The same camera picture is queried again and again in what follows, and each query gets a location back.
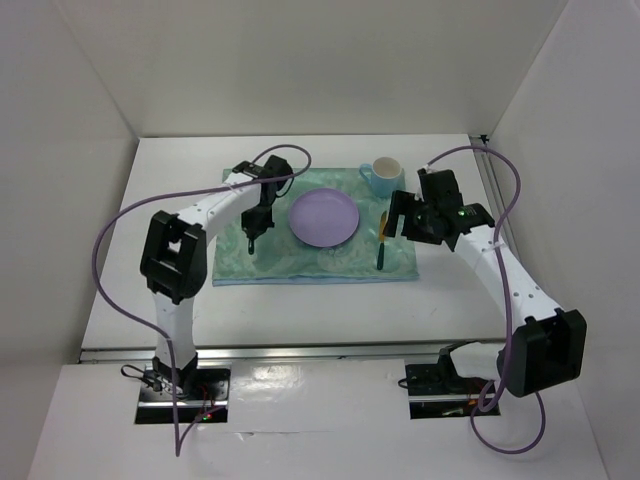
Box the green patterned cloth placemat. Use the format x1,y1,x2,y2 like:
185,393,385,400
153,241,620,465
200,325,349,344
212,168,419,286

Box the gold knife green handle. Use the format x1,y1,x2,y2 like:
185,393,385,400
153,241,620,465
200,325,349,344
376,210,388,271

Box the purple plastic plate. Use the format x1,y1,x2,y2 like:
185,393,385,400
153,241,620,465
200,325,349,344
288,188,360,248

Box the light blue mug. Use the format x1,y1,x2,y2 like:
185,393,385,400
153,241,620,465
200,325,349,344
359,157,403,198

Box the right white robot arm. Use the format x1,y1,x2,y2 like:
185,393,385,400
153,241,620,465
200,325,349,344
384,169,587,398

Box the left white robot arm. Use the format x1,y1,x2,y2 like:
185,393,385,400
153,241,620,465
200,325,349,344
140,155,293,399

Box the aluminium rail right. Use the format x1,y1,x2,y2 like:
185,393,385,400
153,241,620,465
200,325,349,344
469,136,505,219

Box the aluminium rail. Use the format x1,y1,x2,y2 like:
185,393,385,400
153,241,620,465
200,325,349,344
469,136,505,219
77,337,516,364

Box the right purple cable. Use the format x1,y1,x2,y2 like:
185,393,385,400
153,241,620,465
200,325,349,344
423,144,547,454

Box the purple cable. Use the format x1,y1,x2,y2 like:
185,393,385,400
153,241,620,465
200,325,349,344
423,144,547,454
91,143,314,458

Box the aluminium rail front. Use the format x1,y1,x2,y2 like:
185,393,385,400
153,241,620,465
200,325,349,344
77,337,516,364

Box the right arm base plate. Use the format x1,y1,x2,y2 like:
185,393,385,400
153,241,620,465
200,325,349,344
397,364,486,420

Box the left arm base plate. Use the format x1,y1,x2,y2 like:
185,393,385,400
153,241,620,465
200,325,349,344
120,364,231,425

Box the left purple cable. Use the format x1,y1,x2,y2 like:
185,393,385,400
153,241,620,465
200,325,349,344
91,143,314,458

